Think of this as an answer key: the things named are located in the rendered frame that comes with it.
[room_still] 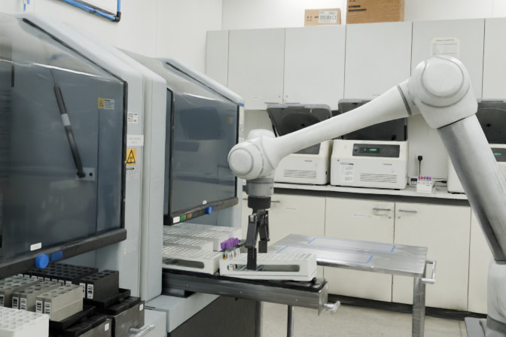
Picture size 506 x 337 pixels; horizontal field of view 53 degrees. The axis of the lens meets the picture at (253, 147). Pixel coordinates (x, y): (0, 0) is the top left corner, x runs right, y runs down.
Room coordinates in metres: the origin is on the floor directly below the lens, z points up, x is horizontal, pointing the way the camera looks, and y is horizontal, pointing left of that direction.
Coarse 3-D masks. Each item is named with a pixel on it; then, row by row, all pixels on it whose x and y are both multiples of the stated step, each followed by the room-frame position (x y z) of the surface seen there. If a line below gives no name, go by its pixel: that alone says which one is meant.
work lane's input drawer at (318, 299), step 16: (176, 272) 1.64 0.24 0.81; (192, 272) 1.62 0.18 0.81; (176, 288) 1.63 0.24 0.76; (192, 288) 1.61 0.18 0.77; (208, 288) 1.59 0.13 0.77; (224, 288) 1.57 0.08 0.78; (240, 288) 1.56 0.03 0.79; (256, 288) 1.54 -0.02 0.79; (272, 288) 1.52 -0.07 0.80; (288, 288) 1.52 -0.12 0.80; (304, 288) 1.50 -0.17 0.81; (320, 288) 1.52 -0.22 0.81; (288, 304) 1.50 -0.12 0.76; (304, 304) 1.49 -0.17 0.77; (320, 304) 1.49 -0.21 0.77; (336, 304) 1.54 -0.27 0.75
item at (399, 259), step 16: (288, 240) 2.16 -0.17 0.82; (304, 240) 2.17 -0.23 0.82; (320, 240) 2.18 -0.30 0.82; (336, 240) 2.19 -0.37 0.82; (352, 240) 2.20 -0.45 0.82; (320, 256) 1.88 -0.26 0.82; (336, 256) 1.89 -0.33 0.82; (352, 256) 1.90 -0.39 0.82; (368, 256) 1.91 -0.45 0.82; (384, 256) 1.91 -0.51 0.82; (400, 256) 1.92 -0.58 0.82; (416, 256) 1.93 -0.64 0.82; (384, 272) 1.73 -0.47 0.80; (400, 272) 1.71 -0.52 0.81; (416, 272) 1.69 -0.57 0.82; (432, 272) 1.84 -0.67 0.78; (416, 288) 1.69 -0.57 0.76; (256, 304) 1.90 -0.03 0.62; (416, 304) 1.69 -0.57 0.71; (256, 320) 1.90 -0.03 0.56; (288, 320) 2.29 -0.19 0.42; (416, 320) 1.69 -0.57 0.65; (256, 336) 1.90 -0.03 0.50; (288, 336) 2.29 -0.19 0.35; (416, 336) 1.69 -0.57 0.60
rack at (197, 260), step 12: (168, 252) 1.68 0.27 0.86; (180, 252) 1.69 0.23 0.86; (192, 252) 1.69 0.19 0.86; (204, 252) 1.70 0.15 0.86; (216, 252) 1.70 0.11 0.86; (168, 264) 1.73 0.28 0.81; (180, 264) 1.75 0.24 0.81; (192, 264) 1.74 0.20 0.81; (204, 264) 1.72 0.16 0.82; (216, 264) 1.63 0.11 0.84
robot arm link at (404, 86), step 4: (408, 80) 1.46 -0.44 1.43; (400, 84) 1.48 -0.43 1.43; (404, 84) 1.47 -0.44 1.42; (408, 84) 1.45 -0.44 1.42; (400, 88) 1.47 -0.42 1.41; (404, 88) 1.46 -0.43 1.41; (408, 88) 1.45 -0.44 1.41; (404, 92) 1.46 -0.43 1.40; (408, 92) 1.45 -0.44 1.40; (404, 96) 1.45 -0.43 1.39; (408, 96) 1.45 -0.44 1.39; (412, 96) 1.42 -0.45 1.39; (408, 100) 1.45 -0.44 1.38; (412, 100) 1.45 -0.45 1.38; (408, 104) 1.45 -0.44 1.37; (412, 104) 1.45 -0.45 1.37; (412, 108) 1.46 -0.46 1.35; (416, 108) 1.46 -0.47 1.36; (412, 112) 1.47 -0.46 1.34; (416, 112) 1.47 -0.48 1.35; (420, 112) 1.48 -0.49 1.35
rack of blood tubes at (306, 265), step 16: (240, 256) 1.64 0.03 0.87; (272, 256) 1.60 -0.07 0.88; (288, 256) 1.58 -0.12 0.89; (304, 256) 1.56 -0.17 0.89; (224, 272) 1.59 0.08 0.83; (240, 272) 1.58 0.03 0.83; (256, 272) 1.56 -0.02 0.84; (272, 272) 1.54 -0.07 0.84; (288, 272) 1.52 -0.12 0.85; (304, 272) 1.51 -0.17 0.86
